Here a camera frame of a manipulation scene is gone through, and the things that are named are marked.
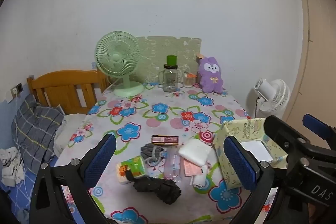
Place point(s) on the pink packet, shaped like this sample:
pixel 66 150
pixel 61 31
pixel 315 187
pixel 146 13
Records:
pixel 191 168

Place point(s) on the wall socket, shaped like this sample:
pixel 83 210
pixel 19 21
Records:
pixel 15 88

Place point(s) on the cartoon print tissue pack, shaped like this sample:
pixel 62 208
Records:
pixel 132 167

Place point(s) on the small brown box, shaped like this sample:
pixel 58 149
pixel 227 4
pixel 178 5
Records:
pixel 165 139

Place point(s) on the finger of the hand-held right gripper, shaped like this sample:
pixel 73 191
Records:
pixel 316 127
pixel 283 132

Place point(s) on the glass jar with green lid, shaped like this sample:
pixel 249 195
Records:
pixel 170 79

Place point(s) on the beige door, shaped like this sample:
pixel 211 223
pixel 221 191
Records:
pixel 312 43

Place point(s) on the yellow patterned storage box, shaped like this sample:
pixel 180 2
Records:
pixel 228 140

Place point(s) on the green desk fan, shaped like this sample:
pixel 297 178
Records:
pixel 118 57

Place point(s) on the green patterned board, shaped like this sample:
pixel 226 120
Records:
pixel 168 45

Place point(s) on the cotton swab jar orange lid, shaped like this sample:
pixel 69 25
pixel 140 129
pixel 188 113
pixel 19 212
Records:
pixel 189 80

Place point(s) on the white standing fan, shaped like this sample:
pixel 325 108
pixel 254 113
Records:
pixel 273 95

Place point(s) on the purple plush bunny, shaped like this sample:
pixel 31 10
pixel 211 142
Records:
pixel 211 74

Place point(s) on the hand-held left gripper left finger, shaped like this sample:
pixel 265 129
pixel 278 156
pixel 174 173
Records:
pixel 101 158

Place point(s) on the crumpled grey white cloth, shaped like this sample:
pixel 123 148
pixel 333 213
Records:
pixel 10 166

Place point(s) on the grey plaid pillow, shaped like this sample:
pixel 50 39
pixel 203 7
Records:
pixel 36 129

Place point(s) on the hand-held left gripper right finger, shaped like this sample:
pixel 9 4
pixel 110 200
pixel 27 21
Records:
pixel 240 163

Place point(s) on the blue checked bedsheet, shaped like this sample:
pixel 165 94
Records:
pixel 15 195

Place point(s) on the floral tablecloth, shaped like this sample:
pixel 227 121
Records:
pixel 157 113

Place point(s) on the white quilt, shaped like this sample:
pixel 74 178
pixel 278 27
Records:
pixel 71 124

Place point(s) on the clear plastic bag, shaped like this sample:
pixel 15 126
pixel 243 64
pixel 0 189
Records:
pixel 173 163

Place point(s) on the white towel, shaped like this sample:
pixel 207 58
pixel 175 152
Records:
pixel 195 151

